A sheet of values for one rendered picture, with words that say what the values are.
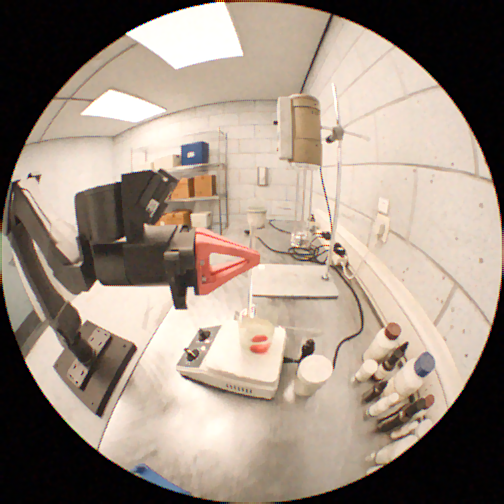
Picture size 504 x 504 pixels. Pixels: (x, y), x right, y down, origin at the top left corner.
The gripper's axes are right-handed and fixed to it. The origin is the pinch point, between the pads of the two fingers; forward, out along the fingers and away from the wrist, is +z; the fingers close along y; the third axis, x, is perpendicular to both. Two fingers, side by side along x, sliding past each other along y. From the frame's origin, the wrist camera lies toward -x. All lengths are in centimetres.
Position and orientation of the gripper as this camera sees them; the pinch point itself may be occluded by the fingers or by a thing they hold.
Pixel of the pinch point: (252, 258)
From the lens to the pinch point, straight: 21.8
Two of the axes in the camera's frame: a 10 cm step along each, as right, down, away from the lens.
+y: -2.4, -4.0, 8.9
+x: -0.6, 9.2, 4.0
